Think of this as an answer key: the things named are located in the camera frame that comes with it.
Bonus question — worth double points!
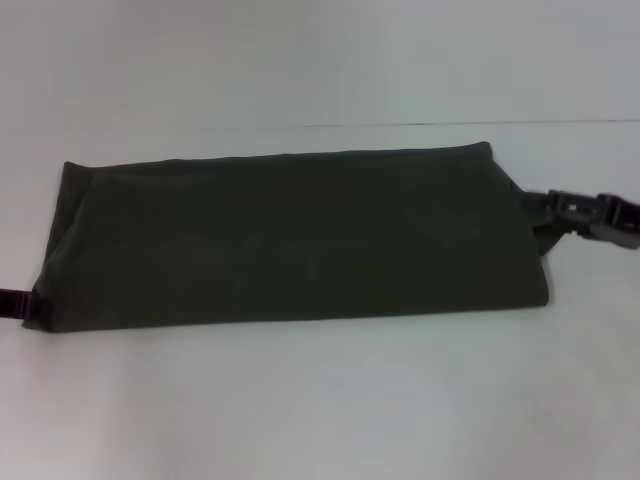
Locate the dark green FREE t-shirt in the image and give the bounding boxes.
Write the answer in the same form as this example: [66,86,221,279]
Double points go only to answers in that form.
[22,141,574,334]

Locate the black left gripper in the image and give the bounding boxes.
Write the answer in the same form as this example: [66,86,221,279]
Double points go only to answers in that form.
[0,287,55,322]

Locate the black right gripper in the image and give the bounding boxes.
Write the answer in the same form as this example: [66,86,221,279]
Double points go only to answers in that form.
[519,187,640,250]

